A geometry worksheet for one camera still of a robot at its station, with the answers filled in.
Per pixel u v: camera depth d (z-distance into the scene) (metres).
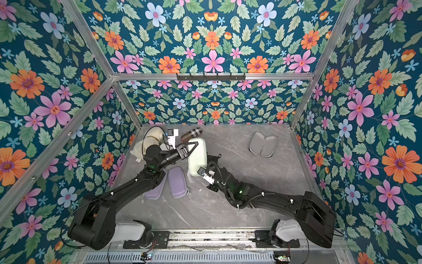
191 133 1.11
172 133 0.70
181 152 0.68
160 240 0.73
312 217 0.41
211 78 0.92
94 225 0.42
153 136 1.03
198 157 0.73
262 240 0.73
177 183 0.89
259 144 1.08
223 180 0.55
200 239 0.75
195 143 0.73
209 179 0.65
